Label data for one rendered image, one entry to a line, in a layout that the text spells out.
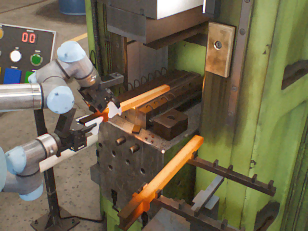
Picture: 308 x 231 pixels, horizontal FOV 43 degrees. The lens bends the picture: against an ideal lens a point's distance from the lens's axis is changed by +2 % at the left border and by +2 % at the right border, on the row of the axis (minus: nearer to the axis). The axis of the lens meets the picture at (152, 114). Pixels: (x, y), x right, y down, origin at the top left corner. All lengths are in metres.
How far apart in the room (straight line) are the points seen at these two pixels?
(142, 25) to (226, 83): 0.35
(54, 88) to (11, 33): 0.75
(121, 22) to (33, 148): 0.54
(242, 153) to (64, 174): 1.61
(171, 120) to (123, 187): 0.42
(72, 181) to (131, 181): 1.13
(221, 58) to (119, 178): 0.71
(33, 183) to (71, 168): 1.55
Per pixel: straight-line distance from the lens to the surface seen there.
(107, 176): 1.79
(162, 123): 1.45
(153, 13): 1.32
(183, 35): 1.60
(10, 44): 1.85
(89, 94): 1.35
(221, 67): 1.35
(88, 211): 2.52
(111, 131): 1.61
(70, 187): 2.70
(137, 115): 1.54
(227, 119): 1.44
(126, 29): 1.43
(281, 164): 1.89
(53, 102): 1.12
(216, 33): 1.33
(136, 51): 1.75
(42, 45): 1.77
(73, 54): 1.23
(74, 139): 1.35
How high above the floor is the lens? 1.75
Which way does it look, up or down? 31 degrees down
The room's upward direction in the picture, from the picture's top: 1 degrees clockwise
